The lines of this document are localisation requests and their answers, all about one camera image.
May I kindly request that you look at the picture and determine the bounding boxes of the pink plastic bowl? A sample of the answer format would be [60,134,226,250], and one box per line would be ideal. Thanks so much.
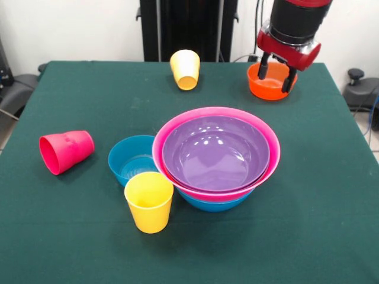
[152,106,281,203]

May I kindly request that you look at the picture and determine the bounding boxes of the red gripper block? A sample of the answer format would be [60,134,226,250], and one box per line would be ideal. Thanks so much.
[256,22,322,93]

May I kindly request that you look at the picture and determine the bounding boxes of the dark green tablecloth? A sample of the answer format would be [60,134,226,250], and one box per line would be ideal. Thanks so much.
[0,60,379,284]

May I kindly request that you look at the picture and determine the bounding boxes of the black wall cable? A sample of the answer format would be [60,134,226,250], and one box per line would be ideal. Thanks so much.
[253,0,260,57]
[259,0,271,29]

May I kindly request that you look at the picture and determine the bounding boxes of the blue cable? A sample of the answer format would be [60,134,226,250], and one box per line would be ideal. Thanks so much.
[365,94,379,146]

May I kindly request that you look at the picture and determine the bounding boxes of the large blue plastic bowl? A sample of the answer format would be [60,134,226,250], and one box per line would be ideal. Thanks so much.
[177,189,254,212]

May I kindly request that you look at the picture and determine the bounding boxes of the dark device box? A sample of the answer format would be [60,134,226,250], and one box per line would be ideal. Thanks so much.
[0,38,12,87]

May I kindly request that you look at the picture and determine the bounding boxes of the red plastic cup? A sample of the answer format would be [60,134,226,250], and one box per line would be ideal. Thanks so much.
[38,130,95,176]

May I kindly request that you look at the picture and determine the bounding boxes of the small orange plastic bowl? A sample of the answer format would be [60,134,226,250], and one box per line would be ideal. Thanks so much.
[247,61,298,101]

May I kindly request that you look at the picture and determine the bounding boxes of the grey cable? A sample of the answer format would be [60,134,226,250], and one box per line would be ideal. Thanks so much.
[232,54,261,63]

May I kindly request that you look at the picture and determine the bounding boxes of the black padded equipment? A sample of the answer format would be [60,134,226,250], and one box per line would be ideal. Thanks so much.
[0,73,41,119]

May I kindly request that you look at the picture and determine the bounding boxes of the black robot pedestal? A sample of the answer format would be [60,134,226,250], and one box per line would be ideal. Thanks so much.
[136,0,239,63]

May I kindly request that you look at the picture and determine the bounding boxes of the yellow plastic cup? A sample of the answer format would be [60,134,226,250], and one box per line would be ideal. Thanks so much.
[124,172,175,234]
[176,75,199,91]
[169,49,201,80]

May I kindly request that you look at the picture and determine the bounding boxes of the purple plastic bowl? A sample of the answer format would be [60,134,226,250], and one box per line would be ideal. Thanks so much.
[163,159,271,194]
[162,115,271,190]

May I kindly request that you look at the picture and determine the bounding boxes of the black equipment base with knob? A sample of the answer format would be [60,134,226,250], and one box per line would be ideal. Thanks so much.
[342,68,379,112]

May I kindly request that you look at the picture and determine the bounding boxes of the small blue plastic bowl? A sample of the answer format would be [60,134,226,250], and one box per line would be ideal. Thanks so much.
[108,135,159,188]

